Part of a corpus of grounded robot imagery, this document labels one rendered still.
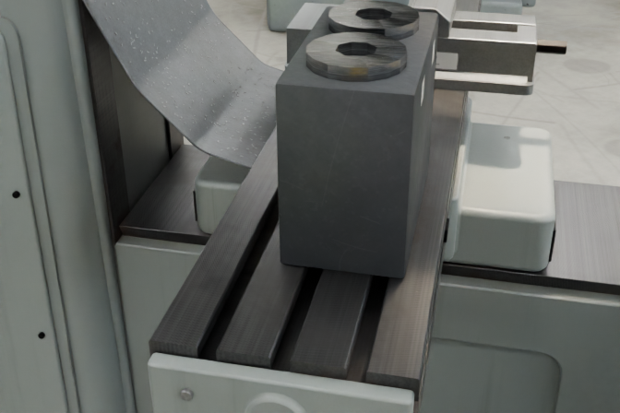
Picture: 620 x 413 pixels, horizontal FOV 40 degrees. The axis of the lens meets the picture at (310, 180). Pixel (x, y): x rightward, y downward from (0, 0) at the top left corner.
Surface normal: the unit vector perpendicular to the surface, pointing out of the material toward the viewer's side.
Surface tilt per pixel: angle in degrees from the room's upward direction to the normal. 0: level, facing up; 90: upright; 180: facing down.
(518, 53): 90
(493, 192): 0
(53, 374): 88
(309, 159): 90
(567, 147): 0
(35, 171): 88
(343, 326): 0
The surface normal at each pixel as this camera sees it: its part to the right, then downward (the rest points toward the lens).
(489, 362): -0.22, 0.48
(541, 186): 0.00, -0.87
